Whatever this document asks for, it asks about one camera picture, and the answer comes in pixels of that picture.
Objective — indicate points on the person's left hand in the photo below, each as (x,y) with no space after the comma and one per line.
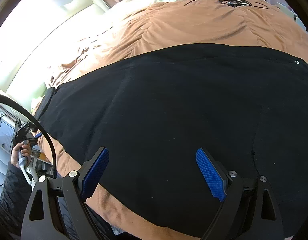
(21,148)

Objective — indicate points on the orange-brown blanket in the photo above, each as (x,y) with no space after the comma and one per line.
(165,25)

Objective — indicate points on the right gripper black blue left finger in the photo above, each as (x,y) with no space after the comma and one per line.
(43,218)

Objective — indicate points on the dark sleeve forearm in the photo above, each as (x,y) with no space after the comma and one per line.
(13,202)

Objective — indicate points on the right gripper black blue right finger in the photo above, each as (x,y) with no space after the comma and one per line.
(248,208)

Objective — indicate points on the black pants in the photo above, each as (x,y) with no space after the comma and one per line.
(247,106)

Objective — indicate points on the white padded headboard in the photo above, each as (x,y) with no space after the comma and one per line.
(36,35)

